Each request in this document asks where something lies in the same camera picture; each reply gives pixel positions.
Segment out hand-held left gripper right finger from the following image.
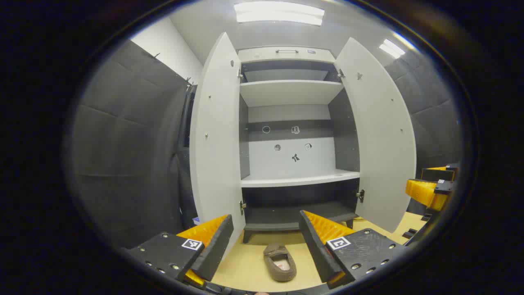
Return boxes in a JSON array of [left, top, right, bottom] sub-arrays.
[[299, 210, 407, 289]]

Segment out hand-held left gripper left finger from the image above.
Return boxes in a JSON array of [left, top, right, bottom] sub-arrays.
[[123, 214, 235, 287]]

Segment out brown fuzzy shoe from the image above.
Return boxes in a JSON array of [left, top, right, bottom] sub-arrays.
[[263, 243, 297, 282]]

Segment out white and grey shoe cabinet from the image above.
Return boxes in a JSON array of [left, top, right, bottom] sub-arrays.
[[237, 46, 361, 244]]

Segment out white shoe cabinet door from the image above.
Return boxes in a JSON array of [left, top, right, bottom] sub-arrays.
[[189, 32, 247, 261], [334, 37, 417, 233]]

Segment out white cabinet drawer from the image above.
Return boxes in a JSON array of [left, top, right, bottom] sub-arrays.
[[238, 46, 336, 64]]

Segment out black backdrop cloth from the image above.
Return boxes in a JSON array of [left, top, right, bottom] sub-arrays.
[[385, 39, 465, 172], [68, 40, 199, 250]]

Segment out small ceiling light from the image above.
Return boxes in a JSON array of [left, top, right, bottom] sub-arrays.
[[379, 39, 406, 59]]

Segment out long ceiling light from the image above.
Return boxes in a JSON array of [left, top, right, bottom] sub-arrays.
[[234, 1, 325, 26]]

